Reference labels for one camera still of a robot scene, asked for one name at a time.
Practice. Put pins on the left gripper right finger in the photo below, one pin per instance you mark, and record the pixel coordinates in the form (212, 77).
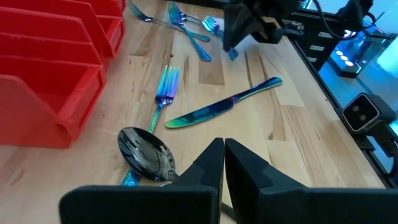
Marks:
(311, 205)

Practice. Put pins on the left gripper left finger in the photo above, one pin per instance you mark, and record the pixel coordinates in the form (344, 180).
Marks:
(140, 205)

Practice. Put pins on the iridescent table knife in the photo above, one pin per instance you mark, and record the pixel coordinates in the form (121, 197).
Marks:
(217, 107)

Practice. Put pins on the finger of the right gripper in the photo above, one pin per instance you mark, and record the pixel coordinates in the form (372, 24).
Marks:
(237, 21)

